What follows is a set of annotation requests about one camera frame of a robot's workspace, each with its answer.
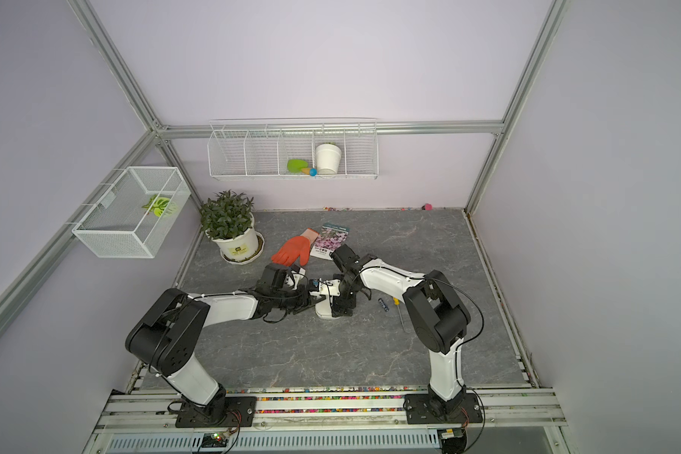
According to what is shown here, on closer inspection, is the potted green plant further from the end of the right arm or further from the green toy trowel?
the end of the right arm

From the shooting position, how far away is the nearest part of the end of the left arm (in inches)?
29.1

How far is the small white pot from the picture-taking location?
93 cm

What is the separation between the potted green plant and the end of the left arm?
0.25m

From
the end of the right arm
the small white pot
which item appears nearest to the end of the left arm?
the end of the right arm

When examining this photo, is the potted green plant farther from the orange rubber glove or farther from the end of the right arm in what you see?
the end of the right arm

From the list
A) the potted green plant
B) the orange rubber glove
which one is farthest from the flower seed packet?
the potted green plant

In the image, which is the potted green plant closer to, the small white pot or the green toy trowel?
the green toy trowel

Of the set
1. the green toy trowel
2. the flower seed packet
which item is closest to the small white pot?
the green toy trowel

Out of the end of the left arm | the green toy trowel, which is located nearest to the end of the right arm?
the end of the left arm

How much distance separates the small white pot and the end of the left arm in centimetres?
36

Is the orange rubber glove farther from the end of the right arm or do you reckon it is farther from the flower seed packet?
the end of the right arm

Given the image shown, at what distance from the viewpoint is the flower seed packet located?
3.60 feet

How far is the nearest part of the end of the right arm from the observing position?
711 millimetres

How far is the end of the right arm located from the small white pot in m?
0.29
